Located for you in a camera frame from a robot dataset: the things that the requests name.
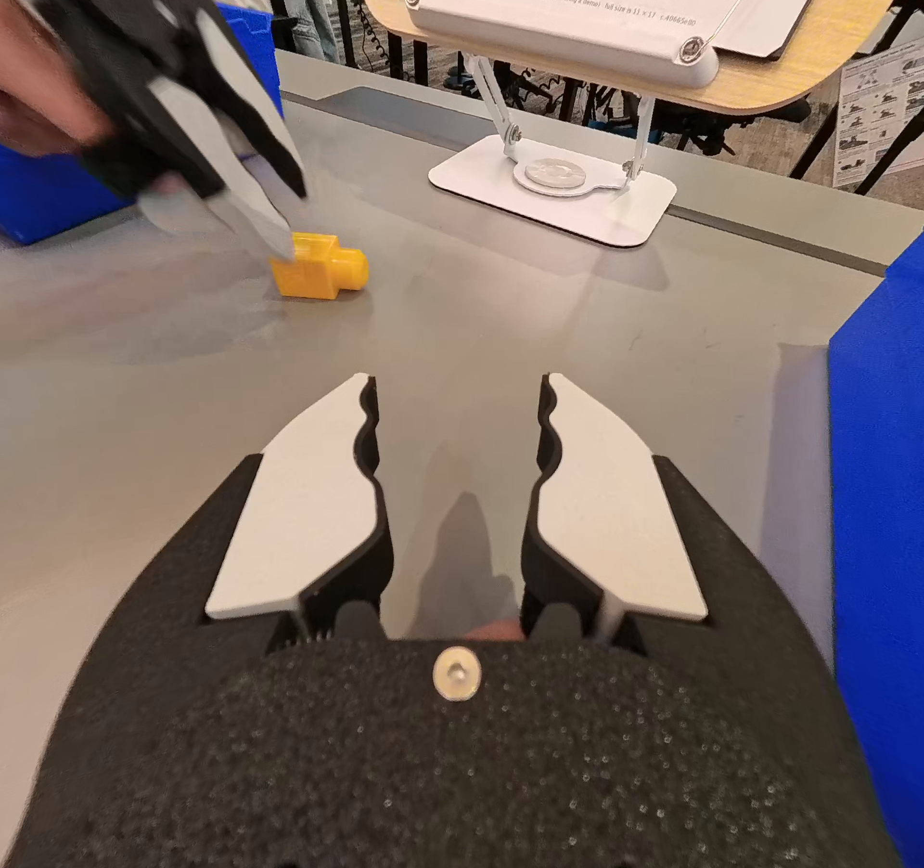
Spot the blue denim garment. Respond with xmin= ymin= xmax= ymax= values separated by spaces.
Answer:
xmin=245 ymin=0 xmax=342 ymax=64

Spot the person's left hand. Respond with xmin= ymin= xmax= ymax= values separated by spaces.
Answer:
xmin=0 ymin=0 xmax=115 ymax=158

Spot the printed paper sign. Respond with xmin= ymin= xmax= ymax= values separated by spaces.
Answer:
xmin=832 ymin=38 xmax=924 ymax=190

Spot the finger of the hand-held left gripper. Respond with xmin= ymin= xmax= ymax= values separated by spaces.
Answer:
xmin=193 ymin=10 xmax=309 ymax=200
xmin=146 ymin=79 xmax=298 ymax=264

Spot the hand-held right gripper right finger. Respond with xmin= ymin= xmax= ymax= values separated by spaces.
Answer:
xmin=520 ymin=372 xmax=710 ymax=643

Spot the yellow one-stud toy block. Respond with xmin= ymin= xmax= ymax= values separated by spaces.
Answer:
xmin=270 ymin=233 xmax=371 ymax=300

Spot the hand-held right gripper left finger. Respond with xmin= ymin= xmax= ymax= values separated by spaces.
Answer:
xmin=204 ymin=373 xmax=397 ymax=642

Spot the blue plastic bin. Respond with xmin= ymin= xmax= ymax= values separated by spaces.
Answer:
xmin=0 ymin=3 xmax=286 ymax=246
xmin=829 ymin=231 xmax=924 ymax=855

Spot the white stand with wooden board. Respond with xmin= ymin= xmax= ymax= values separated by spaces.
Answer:
xmin=357 ymin=0 xmax=924 ymax=249

